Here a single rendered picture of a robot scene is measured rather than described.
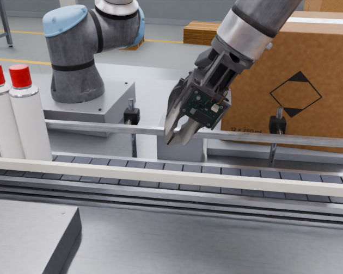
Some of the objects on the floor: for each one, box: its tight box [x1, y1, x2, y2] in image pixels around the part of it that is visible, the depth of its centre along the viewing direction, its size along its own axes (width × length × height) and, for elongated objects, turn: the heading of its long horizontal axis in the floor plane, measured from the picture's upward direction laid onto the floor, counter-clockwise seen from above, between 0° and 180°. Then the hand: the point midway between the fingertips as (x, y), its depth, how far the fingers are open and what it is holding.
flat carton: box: [183, 21, 222, 46], centre depth 493 cm, size 64×52×20 cm
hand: (171, 137), depth 64 cm, fingers closed
